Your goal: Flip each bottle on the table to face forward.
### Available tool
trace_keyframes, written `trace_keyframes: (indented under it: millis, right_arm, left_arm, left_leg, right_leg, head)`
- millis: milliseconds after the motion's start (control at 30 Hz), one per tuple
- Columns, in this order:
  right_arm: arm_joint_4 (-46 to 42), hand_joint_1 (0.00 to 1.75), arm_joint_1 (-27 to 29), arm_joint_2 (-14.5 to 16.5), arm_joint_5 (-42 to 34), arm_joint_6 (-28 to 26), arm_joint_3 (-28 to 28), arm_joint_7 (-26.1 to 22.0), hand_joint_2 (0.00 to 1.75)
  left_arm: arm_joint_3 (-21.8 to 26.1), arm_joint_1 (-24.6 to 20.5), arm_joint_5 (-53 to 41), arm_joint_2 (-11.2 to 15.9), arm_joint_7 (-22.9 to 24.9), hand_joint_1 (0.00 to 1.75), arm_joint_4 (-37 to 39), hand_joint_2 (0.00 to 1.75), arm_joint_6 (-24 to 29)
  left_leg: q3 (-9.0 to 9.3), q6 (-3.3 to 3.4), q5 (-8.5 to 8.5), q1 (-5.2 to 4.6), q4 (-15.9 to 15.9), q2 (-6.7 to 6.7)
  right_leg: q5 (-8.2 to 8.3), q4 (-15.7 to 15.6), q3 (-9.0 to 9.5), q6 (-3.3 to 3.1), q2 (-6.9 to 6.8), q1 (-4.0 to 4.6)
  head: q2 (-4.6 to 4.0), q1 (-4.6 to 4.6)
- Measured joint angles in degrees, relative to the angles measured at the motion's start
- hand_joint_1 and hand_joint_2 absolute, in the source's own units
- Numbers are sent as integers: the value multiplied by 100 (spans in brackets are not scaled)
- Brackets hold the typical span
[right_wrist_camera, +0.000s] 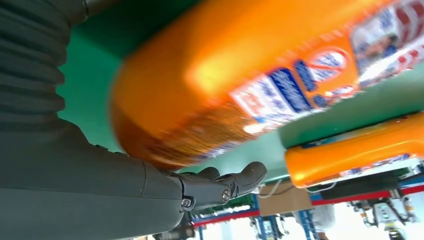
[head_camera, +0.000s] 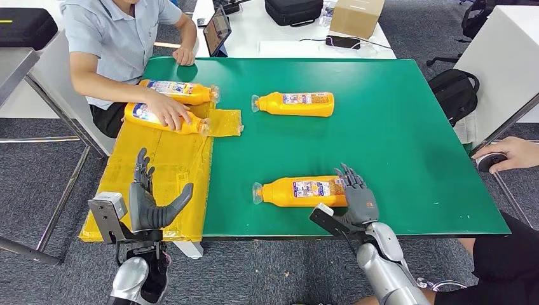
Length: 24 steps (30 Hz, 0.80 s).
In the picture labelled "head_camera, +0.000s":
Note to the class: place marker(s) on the orange detergent bottle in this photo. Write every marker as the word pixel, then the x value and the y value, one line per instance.
pixel 294 109
pixel 286 198
pixel 193 96
pixel 139 118

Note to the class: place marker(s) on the person's right forearm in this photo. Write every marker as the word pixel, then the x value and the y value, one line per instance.
pixel 109 90

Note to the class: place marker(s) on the folded newspaper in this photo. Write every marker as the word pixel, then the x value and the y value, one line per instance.
pixel 466 128

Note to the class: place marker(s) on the grey metal frame table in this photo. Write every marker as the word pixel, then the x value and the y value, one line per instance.
pixel 14 67

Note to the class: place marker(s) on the black smartphone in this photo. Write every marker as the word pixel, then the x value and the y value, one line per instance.
pixel 342 42

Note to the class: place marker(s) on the yellow taped cardboard mat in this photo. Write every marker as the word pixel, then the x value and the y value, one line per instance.
pixel 168 168

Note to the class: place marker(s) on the person's hand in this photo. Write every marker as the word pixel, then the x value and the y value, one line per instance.
pixel 524 153

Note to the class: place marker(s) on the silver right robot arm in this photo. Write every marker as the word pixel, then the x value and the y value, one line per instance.
pixel 387 273

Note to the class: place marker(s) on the white desk metal legs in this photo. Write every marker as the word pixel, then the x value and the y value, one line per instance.
pixel 501 61

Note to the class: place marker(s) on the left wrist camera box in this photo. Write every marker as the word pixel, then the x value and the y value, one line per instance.
pixel 107 206

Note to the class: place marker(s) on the black hard carry case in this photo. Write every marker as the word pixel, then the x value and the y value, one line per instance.
pixel 25 28

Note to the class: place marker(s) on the black backpack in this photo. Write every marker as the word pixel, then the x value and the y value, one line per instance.
pixel 454 94

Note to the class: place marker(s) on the person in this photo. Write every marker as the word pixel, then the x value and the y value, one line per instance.
pixel 109 42
pixel 505 269

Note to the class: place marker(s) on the white side table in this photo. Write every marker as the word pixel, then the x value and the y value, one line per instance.
pixel 52 73

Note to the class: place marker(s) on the black office chair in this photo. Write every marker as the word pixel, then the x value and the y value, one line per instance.
pixel 478 19

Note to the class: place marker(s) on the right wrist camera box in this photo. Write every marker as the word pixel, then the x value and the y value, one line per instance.
pixel 326 219

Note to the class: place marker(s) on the brown cardboard box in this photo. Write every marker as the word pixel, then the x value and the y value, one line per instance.
pixel 356 17

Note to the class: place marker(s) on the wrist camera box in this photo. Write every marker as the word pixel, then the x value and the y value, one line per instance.
pixel 326 219
pixel 107 206

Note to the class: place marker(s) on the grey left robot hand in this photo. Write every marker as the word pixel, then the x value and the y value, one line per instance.
pixel 145 214

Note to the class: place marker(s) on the person's left forearm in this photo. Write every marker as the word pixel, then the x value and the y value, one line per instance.
pixel 189 35

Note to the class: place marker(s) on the black soft equipment bag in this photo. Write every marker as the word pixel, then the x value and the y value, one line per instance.
pixel 294 10

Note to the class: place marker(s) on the clear plastic bag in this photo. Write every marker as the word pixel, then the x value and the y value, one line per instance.
pixel 326 17

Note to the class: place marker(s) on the person's right hand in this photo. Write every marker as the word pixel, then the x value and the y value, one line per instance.
pixel 170 111

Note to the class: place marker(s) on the tablet on stand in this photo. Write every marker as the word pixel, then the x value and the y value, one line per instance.
pixel 217 30

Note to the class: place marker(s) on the person's left hand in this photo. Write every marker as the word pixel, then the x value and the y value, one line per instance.
pixel 183 56

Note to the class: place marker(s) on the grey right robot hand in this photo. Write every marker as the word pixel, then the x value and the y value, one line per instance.
pixel 362 206

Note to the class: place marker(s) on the handheld remote controller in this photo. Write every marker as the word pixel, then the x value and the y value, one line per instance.
pixel 488 163

